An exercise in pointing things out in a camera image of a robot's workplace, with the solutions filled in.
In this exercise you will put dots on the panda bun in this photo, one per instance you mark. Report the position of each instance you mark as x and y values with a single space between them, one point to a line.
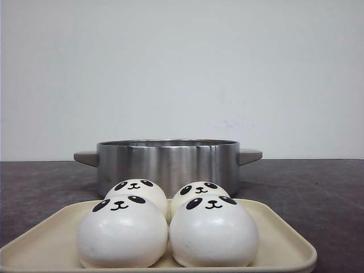
213 231
193 190
143 188
122 231

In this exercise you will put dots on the stainless steel pot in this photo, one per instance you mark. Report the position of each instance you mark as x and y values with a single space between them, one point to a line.
170 163

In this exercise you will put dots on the cream rectangular tray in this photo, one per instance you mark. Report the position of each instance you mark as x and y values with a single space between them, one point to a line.
50 246

